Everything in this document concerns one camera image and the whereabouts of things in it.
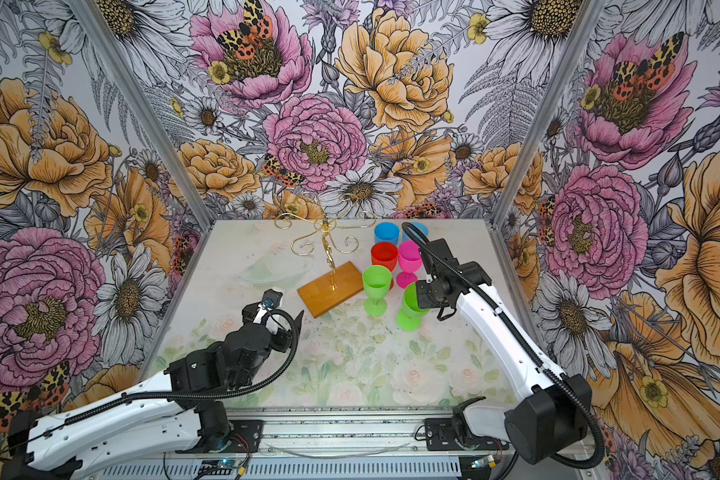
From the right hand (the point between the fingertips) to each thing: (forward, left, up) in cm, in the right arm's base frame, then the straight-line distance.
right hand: (433, 305), depth 79 cm
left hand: (-4, +37, +4) cm, 38 cm away
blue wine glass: (+30, +10, -4) cm, 32 cm away
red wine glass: (+19, +11, -2) cm, 22 cm away
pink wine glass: (+17, +4, -3) cm, 18 cm away
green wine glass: (+4, +4, -13) cm, 14 cm away
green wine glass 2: (+12, +14, -7) cm, 20 cm away
